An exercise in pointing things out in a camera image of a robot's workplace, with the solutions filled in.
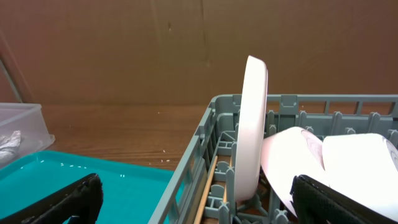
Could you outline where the white tissue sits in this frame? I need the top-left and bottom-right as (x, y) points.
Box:
(1, 131), (22, 164)

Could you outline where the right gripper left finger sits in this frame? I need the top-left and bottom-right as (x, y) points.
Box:
(1, 173), (103, 224)

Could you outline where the teal serving tray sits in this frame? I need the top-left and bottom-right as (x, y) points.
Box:
(1, 151), (174, 223)

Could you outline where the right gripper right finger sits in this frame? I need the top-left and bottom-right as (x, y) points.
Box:
(290, 175), (397, 224)

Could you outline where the white bowl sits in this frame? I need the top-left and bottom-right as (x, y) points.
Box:
(322, 133), (397, 221)

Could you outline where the clear plastic storage bin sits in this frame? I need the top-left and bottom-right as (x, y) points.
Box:
(1, 103), (55, 167)

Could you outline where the white plate with peanuts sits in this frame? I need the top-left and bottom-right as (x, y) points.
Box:
(234, 55), (268, 202)

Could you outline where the grey dishwasher rack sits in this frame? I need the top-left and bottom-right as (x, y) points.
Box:
(149, 95), (397, 223)

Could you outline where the wooden chopstick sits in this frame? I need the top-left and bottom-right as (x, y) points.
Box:
(223, 157), (232, 203)
(193, 156), (218, 224)

